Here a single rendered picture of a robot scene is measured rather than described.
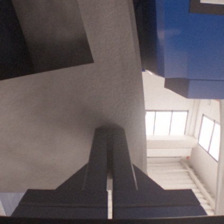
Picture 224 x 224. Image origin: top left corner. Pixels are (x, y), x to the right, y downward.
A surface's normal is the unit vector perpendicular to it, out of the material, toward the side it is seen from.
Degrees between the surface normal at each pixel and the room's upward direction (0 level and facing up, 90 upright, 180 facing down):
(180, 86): 90
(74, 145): 90
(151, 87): 90
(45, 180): 90
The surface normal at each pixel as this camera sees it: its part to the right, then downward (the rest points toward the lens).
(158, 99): 0.01, 0.29
